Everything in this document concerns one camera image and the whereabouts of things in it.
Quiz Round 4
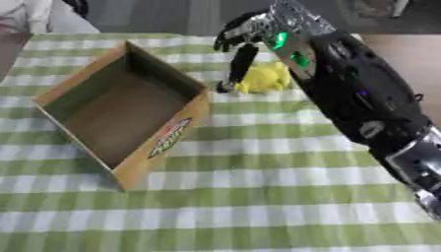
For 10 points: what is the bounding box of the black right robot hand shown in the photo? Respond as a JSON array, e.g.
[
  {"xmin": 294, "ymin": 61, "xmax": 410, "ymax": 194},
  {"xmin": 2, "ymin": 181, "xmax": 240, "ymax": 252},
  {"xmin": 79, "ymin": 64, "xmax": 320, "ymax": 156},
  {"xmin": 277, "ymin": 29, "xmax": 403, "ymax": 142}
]
[{"xmin": 212, "ymin": 10, "xmax": 275, "ymax": 94}]

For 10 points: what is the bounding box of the person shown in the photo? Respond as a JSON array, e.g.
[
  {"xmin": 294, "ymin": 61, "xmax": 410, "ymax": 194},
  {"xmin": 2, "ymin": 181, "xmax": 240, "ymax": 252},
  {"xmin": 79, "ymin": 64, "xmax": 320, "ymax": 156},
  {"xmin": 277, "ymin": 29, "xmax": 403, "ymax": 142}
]
[{"xmin": 0, "ymin": 0, "xmax": 92, "ymax": 82}]

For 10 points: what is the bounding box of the yellow soft toy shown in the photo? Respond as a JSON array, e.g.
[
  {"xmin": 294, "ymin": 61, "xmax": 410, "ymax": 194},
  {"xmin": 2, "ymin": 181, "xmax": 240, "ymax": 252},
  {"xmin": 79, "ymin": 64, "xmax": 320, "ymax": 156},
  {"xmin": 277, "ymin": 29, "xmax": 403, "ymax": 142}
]
[{"xmin": 232, "ymin": 61, "xmax": 293, "ymax": 95}]

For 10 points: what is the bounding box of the tan cardboard box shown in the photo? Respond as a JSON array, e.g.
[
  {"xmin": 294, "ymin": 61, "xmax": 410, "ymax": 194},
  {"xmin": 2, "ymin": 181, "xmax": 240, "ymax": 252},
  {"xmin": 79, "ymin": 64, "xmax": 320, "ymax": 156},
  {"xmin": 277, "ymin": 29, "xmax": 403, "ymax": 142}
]
[{"xmin": 31, "ymin": 39, "xmax": 213, "ymax": 191}]

